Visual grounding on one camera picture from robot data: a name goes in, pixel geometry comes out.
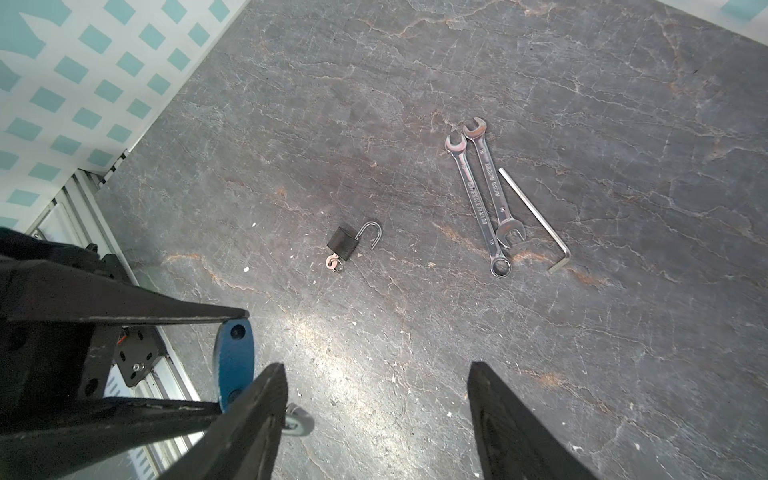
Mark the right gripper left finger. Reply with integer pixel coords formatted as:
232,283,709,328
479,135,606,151
161,363,288,479

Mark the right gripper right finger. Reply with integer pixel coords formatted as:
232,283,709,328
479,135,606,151
467,362,595,479

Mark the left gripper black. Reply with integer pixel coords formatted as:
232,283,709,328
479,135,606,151
1,228,249,479

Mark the large blue padlock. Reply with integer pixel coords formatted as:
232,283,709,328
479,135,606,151
213,319,255,412

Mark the black padlock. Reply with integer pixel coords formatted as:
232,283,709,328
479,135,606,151
327,220,383,264

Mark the metal hex key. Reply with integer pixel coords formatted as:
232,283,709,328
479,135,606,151
497,168,572,274

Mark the longer silver wrench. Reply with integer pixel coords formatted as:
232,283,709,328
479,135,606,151
445,135,511,277

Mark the shorter silver wrench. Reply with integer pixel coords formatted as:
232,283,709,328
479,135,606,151
463,117,526,249

